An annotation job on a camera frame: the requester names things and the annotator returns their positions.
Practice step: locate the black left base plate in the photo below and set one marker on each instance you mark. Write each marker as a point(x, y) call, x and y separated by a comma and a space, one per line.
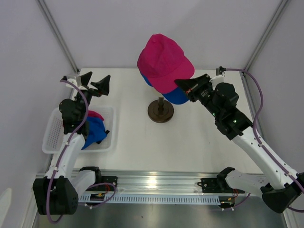
point(106, 179)

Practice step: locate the left aluminium corner profile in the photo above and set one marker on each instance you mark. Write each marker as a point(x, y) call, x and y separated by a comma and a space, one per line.
point(57, 34)

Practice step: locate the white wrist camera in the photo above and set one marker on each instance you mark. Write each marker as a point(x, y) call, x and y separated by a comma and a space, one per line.
point(219, 75)
point(73, 79)

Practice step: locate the white plastic basket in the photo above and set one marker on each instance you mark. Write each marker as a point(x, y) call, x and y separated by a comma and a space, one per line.
point(54, 133)

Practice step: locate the white slotted cable duct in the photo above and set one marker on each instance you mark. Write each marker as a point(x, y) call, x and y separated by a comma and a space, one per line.
point(151, 199)

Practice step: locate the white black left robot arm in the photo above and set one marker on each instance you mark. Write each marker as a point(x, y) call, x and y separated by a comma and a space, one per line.
point(57, 193)

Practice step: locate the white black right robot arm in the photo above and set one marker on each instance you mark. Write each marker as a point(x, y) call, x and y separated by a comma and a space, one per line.
point(281, 184)

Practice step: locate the aluminium mounting rail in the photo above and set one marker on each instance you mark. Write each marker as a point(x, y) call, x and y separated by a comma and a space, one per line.
point(134, 182)

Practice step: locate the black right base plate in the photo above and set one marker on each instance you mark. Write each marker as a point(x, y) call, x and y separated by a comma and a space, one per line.
point(213, 185)

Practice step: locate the aluminium corner profile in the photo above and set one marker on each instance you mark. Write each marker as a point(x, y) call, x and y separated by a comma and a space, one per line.
point(271, 25)
point(57, 34)

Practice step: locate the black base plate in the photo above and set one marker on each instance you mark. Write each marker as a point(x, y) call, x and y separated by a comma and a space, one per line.
point(213, 185)
point(106, 179)

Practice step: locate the right aluminium corner profile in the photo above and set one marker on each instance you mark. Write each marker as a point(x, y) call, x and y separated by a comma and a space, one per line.
point(271, 25)

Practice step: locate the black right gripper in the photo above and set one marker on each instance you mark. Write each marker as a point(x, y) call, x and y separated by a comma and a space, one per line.
point(192, 86)

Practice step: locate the pink cap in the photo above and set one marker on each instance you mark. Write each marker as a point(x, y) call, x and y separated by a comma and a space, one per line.
point(162, 61)
point(95, 115)

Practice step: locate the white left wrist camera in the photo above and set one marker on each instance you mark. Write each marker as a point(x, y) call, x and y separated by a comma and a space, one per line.
point(73, 79)

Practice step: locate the blue cap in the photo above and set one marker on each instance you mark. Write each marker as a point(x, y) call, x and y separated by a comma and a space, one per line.
point(97, 132)
point(175, 95)

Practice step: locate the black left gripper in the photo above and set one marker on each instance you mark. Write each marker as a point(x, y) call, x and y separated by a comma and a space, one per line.
point(102, 86)

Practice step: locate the dark brown round stand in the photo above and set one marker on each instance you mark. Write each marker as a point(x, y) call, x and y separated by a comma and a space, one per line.
point(160, 110)

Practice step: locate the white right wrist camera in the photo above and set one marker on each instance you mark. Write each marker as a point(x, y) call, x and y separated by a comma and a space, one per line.
point(219, 75)

